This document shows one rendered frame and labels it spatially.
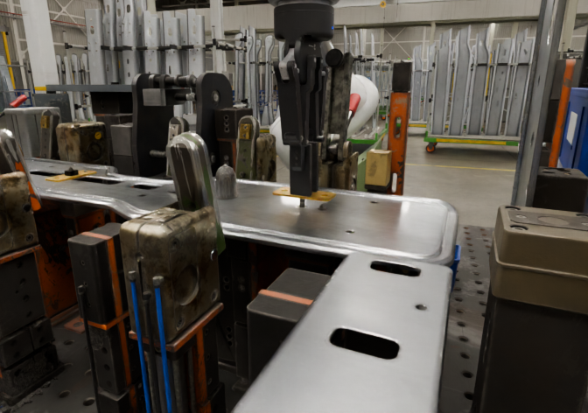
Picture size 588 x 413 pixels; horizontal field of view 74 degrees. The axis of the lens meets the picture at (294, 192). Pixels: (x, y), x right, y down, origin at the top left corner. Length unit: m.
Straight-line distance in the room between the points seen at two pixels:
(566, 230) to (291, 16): 0.35
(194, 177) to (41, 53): 4.23
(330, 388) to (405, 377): 0.05
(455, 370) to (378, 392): 0.53
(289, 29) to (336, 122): 0.22
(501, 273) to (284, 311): 0.18
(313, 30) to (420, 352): 0.36
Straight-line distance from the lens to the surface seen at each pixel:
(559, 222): 0.38
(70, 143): 1.02
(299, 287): 0.38
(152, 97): 0.88
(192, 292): 0.42
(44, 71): 4.60
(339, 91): 0.67
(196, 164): 0.40
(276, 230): 0.47
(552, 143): 0.64
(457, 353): 0.82
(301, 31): 0.50
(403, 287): 0.36
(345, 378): 0.26
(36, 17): 4.64
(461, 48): 7.54
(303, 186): 0.53
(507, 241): 0.35
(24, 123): 1.14
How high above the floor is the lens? 1.17
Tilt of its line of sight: 15 degrees down
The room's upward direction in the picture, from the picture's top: straight up
